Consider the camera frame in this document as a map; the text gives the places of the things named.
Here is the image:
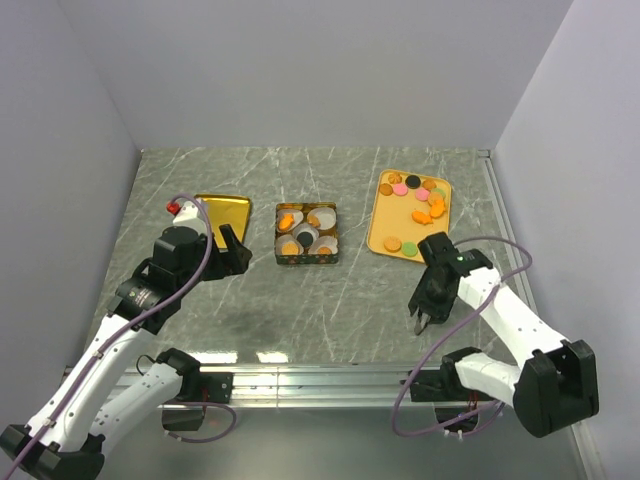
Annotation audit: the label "gold tin lid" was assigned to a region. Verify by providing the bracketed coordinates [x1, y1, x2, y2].
[195, 194, 251, 250]

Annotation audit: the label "orange shaped cookie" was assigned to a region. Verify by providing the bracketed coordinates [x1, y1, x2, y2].
[278, 213, 296, 232]

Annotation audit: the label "black sandwich cookie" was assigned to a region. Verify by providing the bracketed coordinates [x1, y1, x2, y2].
[296, 231, 314, 248]
[405, 175, 422, 189]

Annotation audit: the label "green cookie tin box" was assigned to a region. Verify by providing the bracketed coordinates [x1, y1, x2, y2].
[274, 202, 340, 266]

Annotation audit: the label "metal serving tongs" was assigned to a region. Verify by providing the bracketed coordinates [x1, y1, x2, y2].
[414, 312, 429, 336]

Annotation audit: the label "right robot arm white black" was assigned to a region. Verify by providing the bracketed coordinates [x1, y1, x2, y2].
[400, 233, 599, 438]

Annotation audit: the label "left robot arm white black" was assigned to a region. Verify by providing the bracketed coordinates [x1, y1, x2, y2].
[1, 224, 252, 479]

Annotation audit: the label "green round cookie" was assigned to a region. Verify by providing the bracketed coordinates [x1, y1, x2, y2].
[401, 242, 419, 258]

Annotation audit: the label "white paper cup bottom-left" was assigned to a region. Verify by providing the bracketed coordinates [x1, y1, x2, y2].
[275, 234, 304, 256]

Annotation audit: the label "white paper cup top-left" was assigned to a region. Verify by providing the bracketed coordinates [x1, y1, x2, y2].
[276, 208, 304, 234]

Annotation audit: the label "round orange biscuit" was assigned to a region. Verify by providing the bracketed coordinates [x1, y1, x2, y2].
[383, 236, 402, 253]

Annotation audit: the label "yellow cookie tray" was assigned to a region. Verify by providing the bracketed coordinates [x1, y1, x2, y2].
[367, 169, 452, 263]

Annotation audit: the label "white paper cup top-right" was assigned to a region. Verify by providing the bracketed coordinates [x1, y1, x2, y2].
[307, 207, 337, 231]

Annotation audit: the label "white paper cup bottom-right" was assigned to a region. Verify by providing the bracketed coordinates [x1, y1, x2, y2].
[309, 236, 338, 255]

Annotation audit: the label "pink round cookie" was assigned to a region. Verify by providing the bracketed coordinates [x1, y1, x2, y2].
[392, 183, 408, 196]

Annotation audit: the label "flower shaped butter cookie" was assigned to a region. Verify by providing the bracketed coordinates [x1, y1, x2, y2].
[387, 172, 403, 185]

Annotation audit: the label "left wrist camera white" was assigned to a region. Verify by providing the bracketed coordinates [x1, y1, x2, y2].
[166, 199, 206, 234]

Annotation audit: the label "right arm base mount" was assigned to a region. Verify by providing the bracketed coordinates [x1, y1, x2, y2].
[409, 368, 493, 403]

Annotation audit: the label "aluminium mounting rail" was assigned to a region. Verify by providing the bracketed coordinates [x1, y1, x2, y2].
[59, 364, 584, 409]

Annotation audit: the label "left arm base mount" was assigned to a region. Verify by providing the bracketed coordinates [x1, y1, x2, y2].
[154, 348, 238, 444]

